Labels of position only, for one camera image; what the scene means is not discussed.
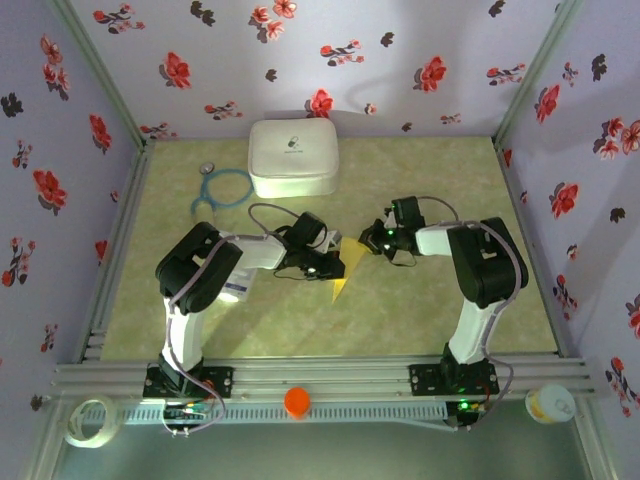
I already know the white medicine case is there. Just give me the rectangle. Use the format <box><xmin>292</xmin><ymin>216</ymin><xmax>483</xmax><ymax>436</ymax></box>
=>
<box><xmin>248</xmin><ymin>117</ymin><xmax>340</xmax><ymax>200</ymax></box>

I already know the white blue medicine box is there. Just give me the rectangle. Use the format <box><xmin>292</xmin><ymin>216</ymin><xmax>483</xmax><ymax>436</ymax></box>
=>
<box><xmin>215</xmin><ymin>269</ymin><xmax>259</xmax><ymax>305</ymax></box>

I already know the blue stethoscope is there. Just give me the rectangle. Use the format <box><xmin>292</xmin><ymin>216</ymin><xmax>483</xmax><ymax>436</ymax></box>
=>
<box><xmin>191</xmin><ymin>160</ymin><xmax>255</xmax><ymax>229</ymax></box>

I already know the orange bottle cap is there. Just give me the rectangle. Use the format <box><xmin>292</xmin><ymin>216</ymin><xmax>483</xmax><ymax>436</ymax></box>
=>
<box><xmin>283</xmin><ymin>385</ymin><xmax>312</xmax><ymax>420</ymax></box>

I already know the white yellow jar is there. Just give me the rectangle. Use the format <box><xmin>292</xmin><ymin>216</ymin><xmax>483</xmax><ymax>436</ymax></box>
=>
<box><xmin>524</xmin><ymin>383</ymin><xmax>577</xmax><ymax>425</ymax></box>

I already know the clear tape roll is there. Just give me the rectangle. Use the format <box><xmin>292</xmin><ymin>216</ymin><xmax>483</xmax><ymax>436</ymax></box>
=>
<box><xmin>63</xmin><ymin>394</ymin><xmax>124</xmax><ymax>450</ymax></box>

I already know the white left camera mount bracket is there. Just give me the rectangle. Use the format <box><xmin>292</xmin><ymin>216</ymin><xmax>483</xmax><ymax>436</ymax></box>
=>
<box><xmin>312</xmin><ymin>227</ymin><xmax>335</xmax><ymax>254</ymax></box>

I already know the grey left arm cable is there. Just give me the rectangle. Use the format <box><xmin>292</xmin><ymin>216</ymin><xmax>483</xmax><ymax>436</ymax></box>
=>
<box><xmin>159</xmin><ymin>198</ymin><xmax>301</xmax><ymax>437</ymax></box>

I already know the aluminium front rail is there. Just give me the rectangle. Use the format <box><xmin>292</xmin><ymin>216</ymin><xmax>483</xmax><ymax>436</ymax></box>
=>
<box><xmin>49</xmin><ymin>355</ymin><xmax>601</xmax><ymax>401</ymax></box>

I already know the aluminium side rail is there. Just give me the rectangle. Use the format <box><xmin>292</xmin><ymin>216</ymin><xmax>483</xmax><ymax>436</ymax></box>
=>
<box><xmin>74</xmin><ymin>139</ymin><xmax>157</xmax><ymax>364</ymax></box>
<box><xmin>492</xmin><ymin>137</ymin><xmax>574</xmax><ymax>359</ymax></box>

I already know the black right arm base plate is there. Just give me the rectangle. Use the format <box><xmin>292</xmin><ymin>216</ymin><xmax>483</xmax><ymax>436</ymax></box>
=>
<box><xmin>408</xmin><ymin>363</ymin><xmax>501</xmax><ymax>396</ymax></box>

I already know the white slotted cable duct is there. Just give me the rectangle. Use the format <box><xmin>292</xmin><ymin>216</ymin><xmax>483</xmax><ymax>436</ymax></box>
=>
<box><xmin>117</xmin><ymin>402</ymin><xmax>449</xmax><ymax>426</ymax></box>

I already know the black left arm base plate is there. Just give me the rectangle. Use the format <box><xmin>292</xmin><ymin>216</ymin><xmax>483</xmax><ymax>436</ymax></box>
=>
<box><xmin>143</xmin><ymin>364</ymin><xmax>236</xmax><ymax>400</ymax></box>

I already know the aluminium frame post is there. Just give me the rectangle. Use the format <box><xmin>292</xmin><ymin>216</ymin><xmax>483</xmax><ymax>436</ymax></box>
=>
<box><xmin>48</xmin><ymin>0</ymin><xmax>151</xmax><ymax>149</ymax></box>
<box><xmin>574</xmin><ymin>399</ymin><xmax>619</xmax><ymax>480</ymax></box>
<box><xmin>22</xmin><ymin>399</ymin><xmax>69</xmax><ymax>480</ymax></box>
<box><xmin>493</xmin><ymin>0</ymin><xmax>585</xmax><ymax>146</ymax></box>

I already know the circuit board with wires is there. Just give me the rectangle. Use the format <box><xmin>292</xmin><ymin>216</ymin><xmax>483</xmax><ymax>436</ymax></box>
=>
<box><xmin>457</xmin><ymin>398</ymin><xmax>489</xmax><ymax>419</ymax></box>
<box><xmin>162</xmin><ymin>399</ymin><xmax>214</xmax><ymax>424</ymax></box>

